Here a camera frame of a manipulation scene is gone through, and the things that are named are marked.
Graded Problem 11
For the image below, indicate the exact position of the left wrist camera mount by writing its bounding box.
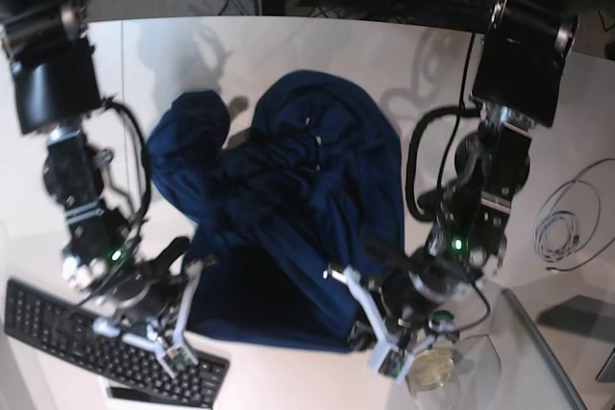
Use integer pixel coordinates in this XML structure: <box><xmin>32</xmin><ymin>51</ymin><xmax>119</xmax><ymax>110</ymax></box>
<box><xmin>323</xmin><ymin>264</ymin><xmax>460</xmax><ymax>383</ymax></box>

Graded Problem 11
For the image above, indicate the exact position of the coiled white cable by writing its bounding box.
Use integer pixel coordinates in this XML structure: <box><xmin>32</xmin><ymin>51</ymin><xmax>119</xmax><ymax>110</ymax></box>
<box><xmin>533</xmin><ymin>157</ymin><xmax>615</xmax><ymax>274</ymax></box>

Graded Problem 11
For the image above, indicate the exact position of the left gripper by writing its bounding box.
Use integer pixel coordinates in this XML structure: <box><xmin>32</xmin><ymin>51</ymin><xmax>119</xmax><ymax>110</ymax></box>
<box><xmin>347</xmin><ymin>236</ymin><xmax>476</xmax><ymax>351</ymax></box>

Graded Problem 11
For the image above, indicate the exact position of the black computer keyboard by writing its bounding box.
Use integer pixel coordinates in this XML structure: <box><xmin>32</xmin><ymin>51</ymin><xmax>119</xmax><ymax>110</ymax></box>
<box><xmin>4</xmin><ymin>278</ymin><xmax>230</xmax><ymax>409</ymax></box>

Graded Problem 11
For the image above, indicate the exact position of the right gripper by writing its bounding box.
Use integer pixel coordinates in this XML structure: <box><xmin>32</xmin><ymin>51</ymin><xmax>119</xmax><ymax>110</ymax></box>
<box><xmin>104</xmin><ymin>236</ymin><xmax>190</xmax><ymax>328</ymax></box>

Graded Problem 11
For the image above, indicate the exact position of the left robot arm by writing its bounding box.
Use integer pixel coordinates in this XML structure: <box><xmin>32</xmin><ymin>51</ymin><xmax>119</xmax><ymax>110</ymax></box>
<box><xmin>351</xmin><ymin>0</ymin><xmax>587</xmax><ymax>351</ymax></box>

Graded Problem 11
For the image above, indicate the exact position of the green tape roll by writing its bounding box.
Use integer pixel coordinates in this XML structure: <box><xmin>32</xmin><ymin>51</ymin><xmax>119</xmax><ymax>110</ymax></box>
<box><xmin>429</xmin><ymin>310</ymin><xmax>456</xmax><ymax>334</ymax></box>

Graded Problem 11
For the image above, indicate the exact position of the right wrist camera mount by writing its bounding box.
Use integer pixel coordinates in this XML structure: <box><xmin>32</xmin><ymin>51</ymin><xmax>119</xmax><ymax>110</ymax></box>
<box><xmin>92</xmin><ymin>256</ymin><xmax>216</xmax><ymax>378</ymax></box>

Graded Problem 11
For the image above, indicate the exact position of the dark blue t-shirt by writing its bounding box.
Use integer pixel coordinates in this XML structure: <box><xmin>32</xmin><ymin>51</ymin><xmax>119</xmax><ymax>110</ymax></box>
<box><xmin>148</xmin><ymin>70</ymin><xmax>405</xmax><ymax>353</ymax></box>

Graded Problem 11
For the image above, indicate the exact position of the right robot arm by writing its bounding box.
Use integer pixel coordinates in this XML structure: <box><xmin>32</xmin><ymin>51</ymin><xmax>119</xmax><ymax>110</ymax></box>
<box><xmin>1</xmin><ymin>0</ymin><xmax>192</xmax><ymax>332</ymax></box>

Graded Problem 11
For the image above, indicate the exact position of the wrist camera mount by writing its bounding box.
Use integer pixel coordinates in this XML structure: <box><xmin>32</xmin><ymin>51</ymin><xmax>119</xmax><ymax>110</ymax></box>
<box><xmin>323</xmin><ymin>264</ymin><xmax>460</xmax><ymax>383</ymax></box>
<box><xmin>92</xmin><ymin>256</ymin><xmax>216</xmax><ymax>378</ymax></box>

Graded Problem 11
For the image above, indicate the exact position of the clear tape dispenser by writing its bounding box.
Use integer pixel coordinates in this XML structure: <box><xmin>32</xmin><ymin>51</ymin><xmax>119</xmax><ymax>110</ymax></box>
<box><xmin>406</xmin><ymin>347</ymin><xmax>461</xmax><ymax>410</ymax></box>

